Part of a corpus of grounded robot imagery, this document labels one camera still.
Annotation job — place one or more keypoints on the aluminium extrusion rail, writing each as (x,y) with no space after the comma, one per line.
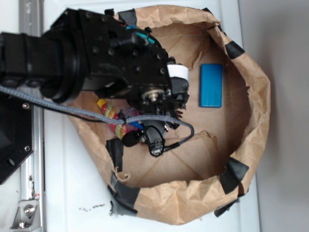
(31,211)

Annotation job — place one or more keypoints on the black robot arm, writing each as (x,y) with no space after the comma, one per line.
(31,61)

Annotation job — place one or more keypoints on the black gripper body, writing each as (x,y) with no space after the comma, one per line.
(99,53)

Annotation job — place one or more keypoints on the brown paper bag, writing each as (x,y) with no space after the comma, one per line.
(216,166)

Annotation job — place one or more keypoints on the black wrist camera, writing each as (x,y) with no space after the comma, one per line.
(150,132)

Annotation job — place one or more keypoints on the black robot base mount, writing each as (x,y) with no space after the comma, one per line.
(16,142)

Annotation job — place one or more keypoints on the multicolour twisted rope toy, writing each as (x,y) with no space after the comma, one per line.
(119,130)

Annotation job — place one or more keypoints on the blue rectangular block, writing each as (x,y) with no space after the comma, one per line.
(211,85)

